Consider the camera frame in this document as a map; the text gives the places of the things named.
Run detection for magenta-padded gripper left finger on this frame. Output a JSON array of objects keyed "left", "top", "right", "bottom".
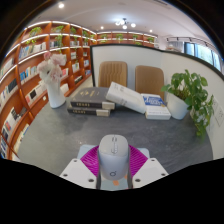
[{"left": 59, "top": 145, "right": 102, "bottom": 190}]

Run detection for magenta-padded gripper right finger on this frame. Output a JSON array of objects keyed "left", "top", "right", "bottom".
[{"left": 127, "top": 144, "right": 169, "bottom": 190}]

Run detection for light grey computer mouse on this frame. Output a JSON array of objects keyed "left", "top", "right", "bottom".
[{"left": 97, "top": 134, "right": 130, "bottom": 181}]

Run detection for dark hardcover book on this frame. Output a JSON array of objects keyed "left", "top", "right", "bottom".
[
  {"left": 70, "top": 87, "right": 116, "bottom": 110},
  {"left": 67, "top": 103, "right": 111, "bottom": 118}
]

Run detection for blue and white book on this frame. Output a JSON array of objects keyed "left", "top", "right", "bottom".
[{"left": 140, "top": 93, "right": 172, "bottom": 121}]

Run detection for green plant in white pot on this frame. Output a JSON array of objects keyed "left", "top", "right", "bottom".
[{"left": 161, "top": 69, "right": 215, "bottom": 138}]

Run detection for thick white book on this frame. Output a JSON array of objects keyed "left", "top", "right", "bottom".
[{"left": 105, "top": 81, "right": 147, "bottom": 115}]

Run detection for white vase with pink flowers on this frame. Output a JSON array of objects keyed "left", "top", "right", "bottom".
[{"left": 36, "top": 51, "right": 68, "bottom": 109}]

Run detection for white desk partition panel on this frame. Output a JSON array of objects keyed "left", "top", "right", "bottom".
[{"left": 89, "top": 43, "right": 224, "bottom": 161}]

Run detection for orange wooden bookshelf unit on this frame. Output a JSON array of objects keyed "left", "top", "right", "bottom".
[{"left": 0, "top": 20, "right": 159, "bottom": 161}]

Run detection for dark framed window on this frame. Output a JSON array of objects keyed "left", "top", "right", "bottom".
[{"left": 184, "top": 41, "right": 222, "bottom": 72}]

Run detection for ceiling chandelier lamp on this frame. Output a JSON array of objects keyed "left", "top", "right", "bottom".
[{"left": 114, "top": 18, "right": 137, "bottom": 30}]

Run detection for recessed ceiling lights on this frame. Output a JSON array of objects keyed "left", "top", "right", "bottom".
[{"left": 57, "top": 2, "right": 104, "bottom": 31}]

